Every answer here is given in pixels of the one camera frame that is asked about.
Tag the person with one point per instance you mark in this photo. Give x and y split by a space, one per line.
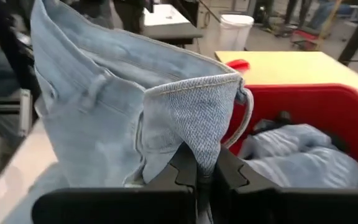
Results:
130 15

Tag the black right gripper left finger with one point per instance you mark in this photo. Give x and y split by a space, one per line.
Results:
120 205

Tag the silver aluminium bracket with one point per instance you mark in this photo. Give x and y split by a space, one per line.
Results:
26 112

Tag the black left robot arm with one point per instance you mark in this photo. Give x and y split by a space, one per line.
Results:
11 46

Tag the light brown wooden desk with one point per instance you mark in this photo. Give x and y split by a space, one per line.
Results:
291 67

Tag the blue striped garment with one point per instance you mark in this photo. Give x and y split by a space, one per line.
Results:
306 161

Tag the red plastic bin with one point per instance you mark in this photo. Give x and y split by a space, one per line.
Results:
322 105

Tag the light blue denim jeans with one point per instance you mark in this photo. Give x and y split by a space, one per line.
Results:
104 93

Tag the white plastic bucket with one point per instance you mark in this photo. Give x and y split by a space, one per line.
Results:
235 31

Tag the grey table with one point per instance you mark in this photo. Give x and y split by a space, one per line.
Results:
169 28

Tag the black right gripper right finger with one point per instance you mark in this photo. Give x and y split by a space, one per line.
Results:
291 207

